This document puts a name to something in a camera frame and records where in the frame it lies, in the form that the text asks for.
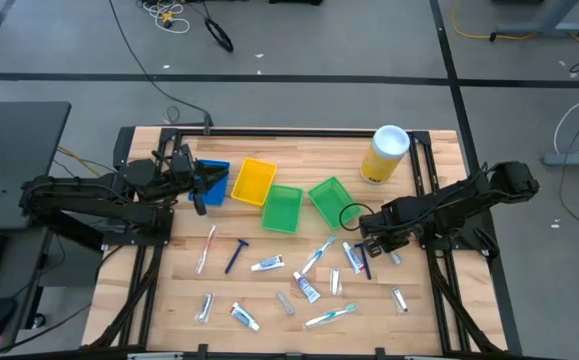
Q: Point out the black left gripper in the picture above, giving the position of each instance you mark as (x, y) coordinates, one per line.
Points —
(184, 180)

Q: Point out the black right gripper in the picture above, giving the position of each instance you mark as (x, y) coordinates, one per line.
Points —
(399, 225)

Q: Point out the small white toothpaste tube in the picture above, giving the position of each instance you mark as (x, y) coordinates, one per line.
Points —
(353, 258)
(244, 316)
(268, 263)

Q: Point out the dark blue disposable razor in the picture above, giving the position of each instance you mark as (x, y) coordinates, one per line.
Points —
(235, 256)
(365, 265)

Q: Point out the blue toothbrush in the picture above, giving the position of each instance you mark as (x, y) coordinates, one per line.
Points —
(317, 255)

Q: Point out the red toothbrush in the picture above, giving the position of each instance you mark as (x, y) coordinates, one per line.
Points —
(205, 250)

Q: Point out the small blue toothpaste tube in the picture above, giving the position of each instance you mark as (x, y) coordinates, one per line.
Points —
(306, 287)

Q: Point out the teal toothbrush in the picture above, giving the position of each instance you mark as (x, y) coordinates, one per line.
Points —
(330, 316)

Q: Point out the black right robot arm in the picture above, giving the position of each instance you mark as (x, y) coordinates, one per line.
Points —
(469, 197)

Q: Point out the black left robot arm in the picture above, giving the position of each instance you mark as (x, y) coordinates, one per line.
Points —
(94, 200)

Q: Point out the blue plastic basket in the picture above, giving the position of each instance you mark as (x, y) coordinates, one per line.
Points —
(216, 196)

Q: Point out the yellow plastic basket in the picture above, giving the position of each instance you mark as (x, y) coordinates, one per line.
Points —
(254, 182)

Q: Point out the green plastic basket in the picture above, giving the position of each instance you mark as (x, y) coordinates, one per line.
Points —
(331, 200)
(282, 209)

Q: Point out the yellow wipes canister white lid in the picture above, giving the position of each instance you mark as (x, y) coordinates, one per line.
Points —
(381, 160)

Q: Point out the black flat desk panel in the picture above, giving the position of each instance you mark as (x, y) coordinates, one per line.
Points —
(14, 150)

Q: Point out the grey desk foot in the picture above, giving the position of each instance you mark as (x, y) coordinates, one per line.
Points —
(574, 159)

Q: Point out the dark grey computer desk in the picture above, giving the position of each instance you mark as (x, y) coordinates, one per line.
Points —
(14, 280)

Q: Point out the grey desk leg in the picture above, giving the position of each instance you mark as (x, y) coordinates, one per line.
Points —
(544, 29)

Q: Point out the black aluminium table frame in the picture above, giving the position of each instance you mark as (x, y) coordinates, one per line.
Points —
(294, 133)

